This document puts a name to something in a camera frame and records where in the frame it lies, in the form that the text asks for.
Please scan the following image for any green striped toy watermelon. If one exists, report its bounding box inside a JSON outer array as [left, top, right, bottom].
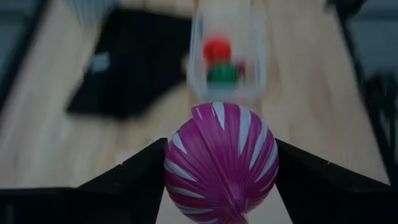
[[206, 63, 239, 85]]

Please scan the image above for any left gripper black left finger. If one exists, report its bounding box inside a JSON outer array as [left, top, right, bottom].
[[0, 138, 169, 224]]

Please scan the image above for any clear plastic tupperware container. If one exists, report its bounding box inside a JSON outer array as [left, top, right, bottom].
[[186, 9, 269, 105]]

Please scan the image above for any black cloth with white label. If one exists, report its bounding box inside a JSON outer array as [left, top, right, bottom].
[[64, 8, 194, 120]]

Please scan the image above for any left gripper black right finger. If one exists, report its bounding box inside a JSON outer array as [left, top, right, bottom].
[[275, 138, 398, 224]]

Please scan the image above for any red toy bell pepper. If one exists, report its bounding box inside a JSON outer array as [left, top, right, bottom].
[[203, 36, 233, 67]]

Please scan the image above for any red toy cherry with stem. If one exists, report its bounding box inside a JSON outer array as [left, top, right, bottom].
[[236, 60, 248, 80]]

